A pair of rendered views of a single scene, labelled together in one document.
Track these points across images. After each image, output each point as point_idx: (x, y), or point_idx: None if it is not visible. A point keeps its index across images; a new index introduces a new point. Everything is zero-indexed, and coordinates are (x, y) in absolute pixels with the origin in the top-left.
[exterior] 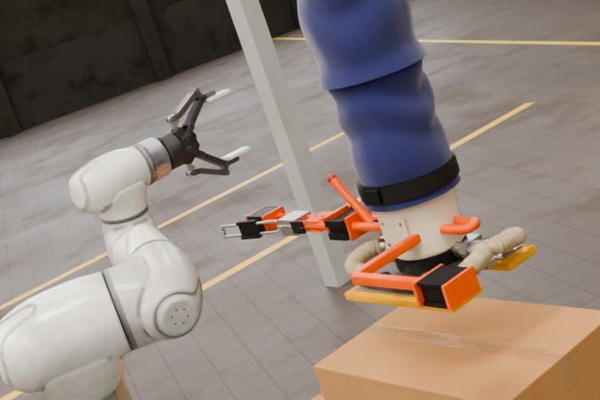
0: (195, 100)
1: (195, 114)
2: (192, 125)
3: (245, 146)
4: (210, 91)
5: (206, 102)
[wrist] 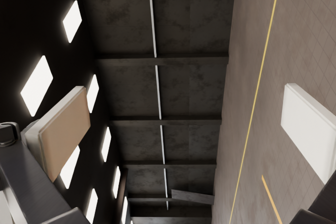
0: (5, 194)
1: (28, 193)
2: (58, 222)
3: (283, 112)
4: (24, 128)
5: (36, 137)
